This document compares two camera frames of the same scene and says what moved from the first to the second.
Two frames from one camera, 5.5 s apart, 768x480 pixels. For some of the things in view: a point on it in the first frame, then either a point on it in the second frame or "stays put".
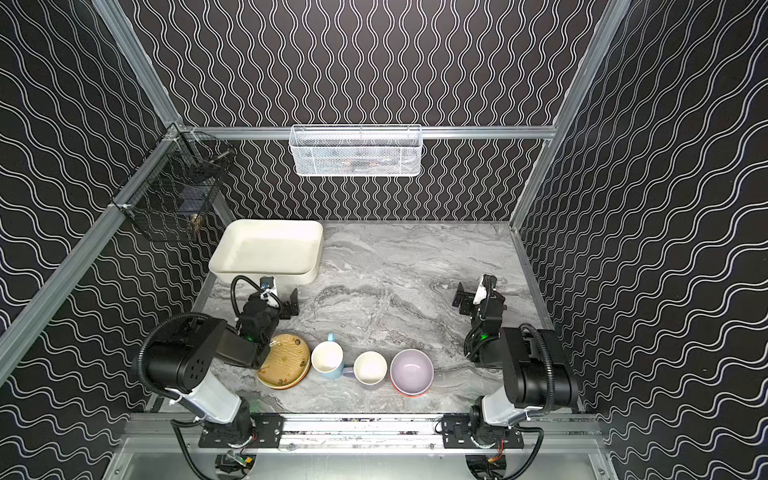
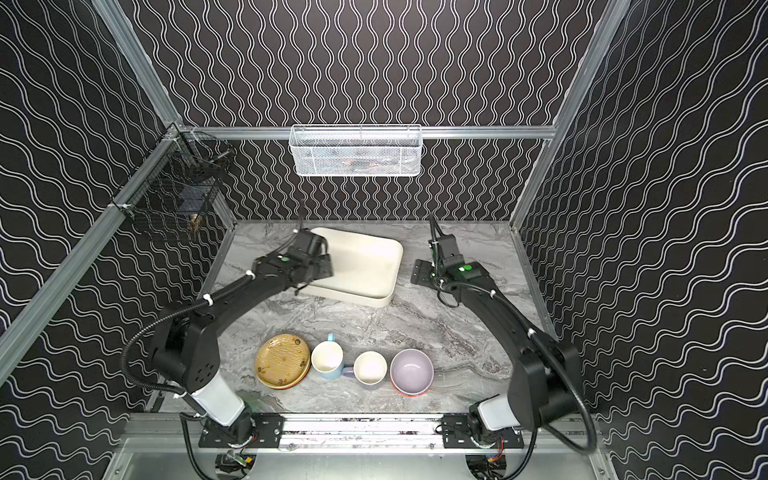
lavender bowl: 411,372 stays put
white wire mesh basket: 356,150 stays put
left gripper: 274,302 to 321,264
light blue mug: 327,358 stays put
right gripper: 477,297 to 424,275
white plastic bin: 289,250 to 366,268
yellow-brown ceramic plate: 287,363 stays put
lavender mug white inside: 370,368 stays put
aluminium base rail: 169,447 stays put
